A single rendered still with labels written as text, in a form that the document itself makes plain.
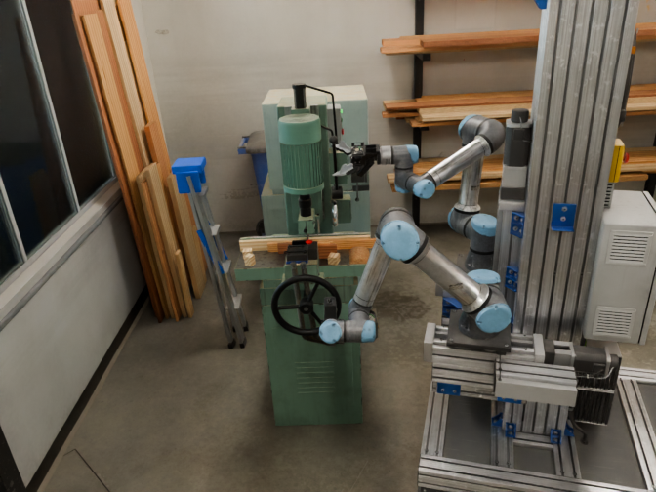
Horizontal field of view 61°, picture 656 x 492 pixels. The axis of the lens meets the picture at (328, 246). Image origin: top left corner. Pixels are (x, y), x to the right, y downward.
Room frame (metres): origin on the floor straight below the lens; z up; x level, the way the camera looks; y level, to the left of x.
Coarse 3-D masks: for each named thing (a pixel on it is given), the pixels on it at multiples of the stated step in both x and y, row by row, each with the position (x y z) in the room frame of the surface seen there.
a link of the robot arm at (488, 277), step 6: (474, 270) 1.76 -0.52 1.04; (480, 270) 1.76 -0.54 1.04; (486, 270) 1.75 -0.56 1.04; (474, 276) 1.70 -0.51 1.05; (480, 276) 1.70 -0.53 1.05; (486, 276) 1.70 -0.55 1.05; (492, 276) 1.70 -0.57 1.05; (498, 276) 1.70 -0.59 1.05; (480, 282) 1.67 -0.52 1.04; (486, 282) 1.67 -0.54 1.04; (492, 282) 1.67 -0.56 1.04; (498, 282) 1.68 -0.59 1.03; (498, 288) 1.66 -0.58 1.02
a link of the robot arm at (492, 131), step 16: (480, 128) 2.24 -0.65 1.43; (496, 128) 2.20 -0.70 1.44; (480, 144) 2.15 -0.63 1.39; (496, 144) 2.16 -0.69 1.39; (448, 160) 2.12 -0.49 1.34; (464, 160) 2.12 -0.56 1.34; (416, 176) 2.10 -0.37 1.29; (432, 176) 2.07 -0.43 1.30; (448, 176) 2.09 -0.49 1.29; (416, 192) 2.04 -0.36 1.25; (432, 192) 2.04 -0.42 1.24
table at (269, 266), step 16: (240, 256) 2.27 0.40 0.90; (256, 256) 2.26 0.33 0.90; (272, 256) 2.25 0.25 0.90; (240, 272) 2.15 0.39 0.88; (256, 272) 2.14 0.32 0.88; (272, 272) 2.14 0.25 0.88; (320, 272) 2.13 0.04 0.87; (336, 272) 2.13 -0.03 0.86; (352, 272) 2.13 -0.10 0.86; (288, 288) 2.04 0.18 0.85; (304, 288) 2.04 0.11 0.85; (320, 288) 2.04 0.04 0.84
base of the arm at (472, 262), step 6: (474, 252) 2.16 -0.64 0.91; (480, 252) 2.15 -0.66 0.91; (486, 252) 2.14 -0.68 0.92; (492, 252) 2.15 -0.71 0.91; (468, 258) 2.19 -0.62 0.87; (474, 258) 2.16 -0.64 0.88; (480, 258) 2.14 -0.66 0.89; (486, 258) 2.14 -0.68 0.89; (492, 258) 2.15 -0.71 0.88; (468, 264) 2.18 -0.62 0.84; (474, 264) 2.15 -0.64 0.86; (480, 264) 2.14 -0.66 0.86; (486, 264) 2.13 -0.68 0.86; (492, 264) 2.15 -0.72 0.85
